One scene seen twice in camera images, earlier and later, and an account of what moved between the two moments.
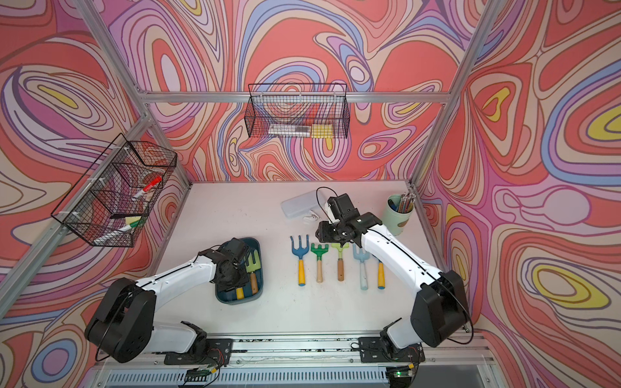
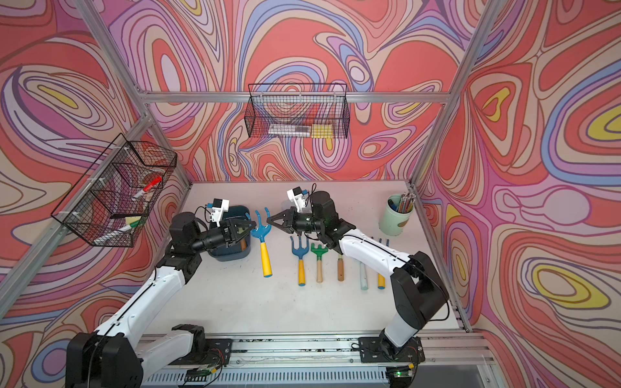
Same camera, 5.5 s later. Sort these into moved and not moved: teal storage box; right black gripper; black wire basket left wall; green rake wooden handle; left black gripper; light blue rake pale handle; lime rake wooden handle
Moved: left black gripper; right black gripper; teal storage box
Not moved: lime rake wooden handle; green rake wooden handle; light blue rake pale handle; black wire basket left wall
